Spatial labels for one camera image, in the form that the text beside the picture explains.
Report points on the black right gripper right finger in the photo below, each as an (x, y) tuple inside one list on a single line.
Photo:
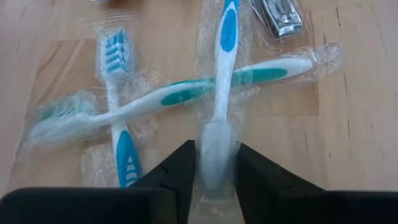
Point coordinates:
[(311, 208)]

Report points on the white teal toothbrush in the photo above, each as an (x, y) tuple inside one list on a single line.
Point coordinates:
[(186, 93)]

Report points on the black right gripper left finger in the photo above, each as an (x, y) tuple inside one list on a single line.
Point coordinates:
[(93, 205)]

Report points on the white blue toothbrush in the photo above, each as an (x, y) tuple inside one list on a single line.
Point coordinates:
[(127, 161), (228, 31)]

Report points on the grey packaged razor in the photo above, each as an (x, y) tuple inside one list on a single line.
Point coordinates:
[(280, 18)]

